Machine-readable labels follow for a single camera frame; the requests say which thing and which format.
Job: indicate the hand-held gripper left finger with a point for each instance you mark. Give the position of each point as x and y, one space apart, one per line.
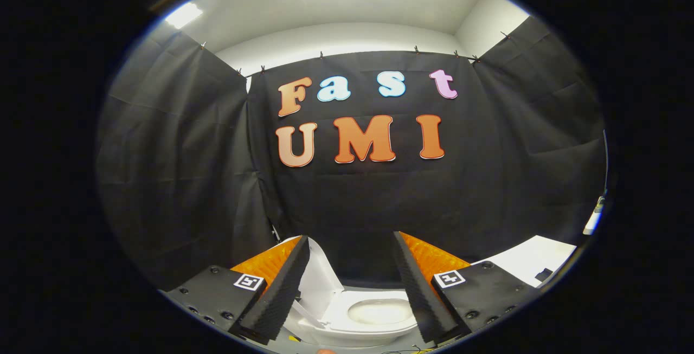
282 294

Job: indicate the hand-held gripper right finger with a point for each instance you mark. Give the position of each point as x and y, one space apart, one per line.
420 300

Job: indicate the white toilet seat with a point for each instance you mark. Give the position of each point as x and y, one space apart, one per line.
339 319

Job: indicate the black backdrop cloth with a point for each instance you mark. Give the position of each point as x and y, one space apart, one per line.
379 197

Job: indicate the white drawer cabinet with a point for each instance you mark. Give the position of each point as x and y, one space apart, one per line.
526 259

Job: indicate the small black device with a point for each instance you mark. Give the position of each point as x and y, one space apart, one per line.
544 275

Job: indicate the white power adapter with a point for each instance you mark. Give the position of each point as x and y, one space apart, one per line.
592 224

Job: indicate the ceiling light panel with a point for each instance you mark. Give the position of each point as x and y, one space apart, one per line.
183 15

